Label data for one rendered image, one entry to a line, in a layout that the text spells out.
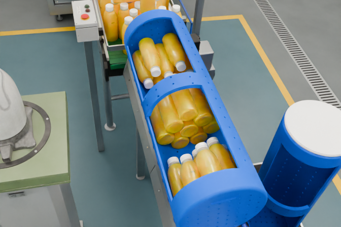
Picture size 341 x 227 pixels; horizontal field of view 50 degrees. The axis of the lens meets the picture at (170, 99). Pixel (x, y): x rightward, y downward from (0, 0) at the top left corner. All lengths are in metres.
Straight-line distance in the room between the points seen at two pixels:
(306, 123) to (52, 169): 0.95
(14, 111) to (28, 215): 0.51
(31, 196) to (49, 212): 0.14
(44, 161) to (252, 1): 3.31
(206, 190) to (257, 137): 1.78
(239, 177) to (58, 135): 0.64
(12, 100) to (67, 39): 2.32
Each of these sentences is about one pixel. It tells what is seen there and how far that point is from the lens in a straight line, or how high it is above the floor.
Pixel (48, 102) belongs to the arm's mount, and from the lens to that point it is 1.44.
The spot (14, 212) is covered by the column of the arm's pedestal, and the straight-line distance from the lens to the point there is 1.57.
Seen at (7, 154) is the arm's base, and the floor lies 1.09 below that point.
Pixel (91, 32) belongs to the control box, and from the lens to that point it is 1.78.
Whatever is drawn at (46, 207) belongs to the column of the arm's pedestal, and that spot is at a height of 0.76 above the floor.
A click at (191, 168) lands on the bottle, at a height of 1.13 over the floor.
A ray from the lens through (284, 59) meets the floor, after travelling 3.50.
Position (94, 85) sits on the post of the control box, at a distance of 2.11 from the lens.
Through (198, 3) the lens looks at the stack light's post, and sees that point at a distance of 2.14.
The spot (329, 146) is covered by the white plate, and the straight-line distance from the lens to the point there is 1.48.
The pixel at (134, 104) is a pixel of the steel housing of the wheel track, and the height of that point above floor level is 0.86.
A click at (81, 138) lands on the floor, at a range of 2.67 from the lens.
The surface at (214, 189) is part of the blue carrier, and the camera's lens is 1.02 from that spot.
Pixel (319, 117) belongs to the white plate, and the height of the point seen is 1.04.
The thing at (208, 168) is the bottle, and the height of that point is 1.18.
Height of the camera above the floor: 2.10
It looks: 47 degrees down
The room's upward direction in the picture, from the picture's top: 5 degrees clockwise
